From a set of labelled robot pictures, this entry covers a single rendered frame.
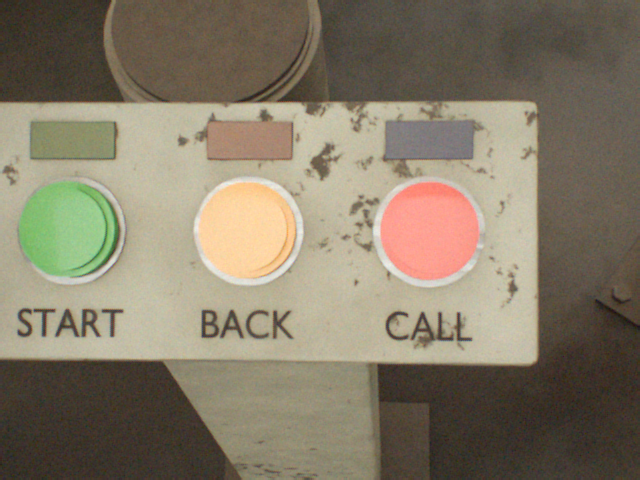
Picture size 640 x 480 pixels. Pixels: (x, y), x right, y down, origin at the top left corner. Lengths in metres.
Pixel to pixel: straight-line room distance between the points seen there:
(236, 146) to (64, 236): 0.08
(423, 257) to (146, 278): 0.12
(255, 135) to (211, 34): 0.15
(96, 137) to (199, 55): 0.14
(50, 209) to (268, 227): 0.09
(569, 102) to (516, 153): 0.73
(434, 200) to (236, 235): 0.08
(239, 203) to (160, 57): 0.17
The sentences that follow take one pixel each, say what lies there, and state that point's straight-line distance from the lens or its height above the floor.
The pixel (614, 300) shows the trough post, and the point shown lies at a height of 0.01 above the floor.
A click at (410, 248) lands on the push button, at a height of 0.61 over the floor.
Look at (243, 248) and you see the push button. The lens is 0.44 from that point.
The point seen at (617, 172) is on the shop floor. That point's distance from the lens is 1.15.
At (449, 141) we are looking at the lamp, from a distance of 0.45.
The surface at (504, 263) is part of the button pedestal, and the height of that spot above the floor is 0.60.
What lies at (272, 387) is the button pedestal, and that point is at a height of 0.48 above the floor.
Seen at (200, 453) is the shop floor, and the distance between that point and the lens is 1.05.
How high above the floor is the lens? 1.01
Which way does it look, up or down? 67 degrees down
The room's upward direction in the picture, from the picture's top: 10 degrees counter-clockwise
